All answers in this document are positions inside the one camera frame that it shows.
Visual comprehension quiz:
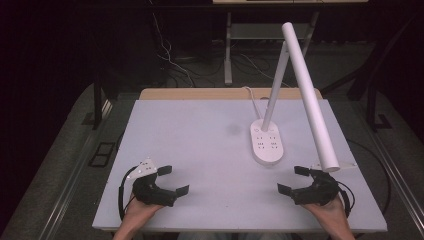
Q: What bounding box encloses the black floor frame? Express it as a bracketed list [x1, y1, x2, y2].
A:
[87, 141, 116, 168]

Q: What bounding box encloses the grey metal desk frame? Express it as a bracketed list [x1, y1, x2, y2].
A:
[224, 11, 320, 87]

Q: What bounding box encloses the black metal stand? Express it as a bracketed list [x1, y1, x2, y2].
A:
[82, 74, 113, 131]
[320, 14, 416, 133]

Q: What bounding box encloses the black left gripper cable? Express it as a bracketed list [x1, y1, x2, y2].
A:
[117, 165, 138, 222]

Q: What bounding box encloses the white floor cable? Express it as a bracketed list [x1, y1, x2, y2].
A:
[148, 0, 197, 88]

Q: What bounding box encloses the white lamp cable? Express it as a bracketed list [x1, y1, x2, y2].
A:
[242, 86, 264, 122]

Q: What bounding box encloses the black floor cable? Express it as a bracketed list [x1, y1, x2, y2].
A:
[346, 139, 392, 216]

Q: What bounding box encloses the person's right hand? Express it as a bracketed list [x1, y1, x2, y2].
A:
[301, 194, 350, 230]

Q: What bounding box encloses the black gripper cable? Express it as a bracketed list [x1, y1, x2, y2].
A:
[117, 165, 138, 222]
[336, 180, 356, 219]

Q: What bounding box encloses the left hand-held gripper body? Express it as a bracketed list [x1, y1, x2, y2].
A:
[125, 158, 178, 208]

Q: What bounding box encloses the white desk lamp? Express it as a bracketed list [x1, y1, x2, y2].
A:
[249, 21, 341, 174]

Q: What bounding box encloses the person's left hand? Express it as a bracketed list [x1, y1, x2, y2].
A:
[123, 195, 165, 224]

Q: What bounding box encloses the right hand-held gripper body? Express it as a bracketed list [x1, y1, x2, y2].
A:
[289, 161, 358, 207]

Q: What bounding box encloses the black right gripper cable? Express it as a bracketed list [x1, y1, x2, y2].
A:
[336, 180, 356, 219]

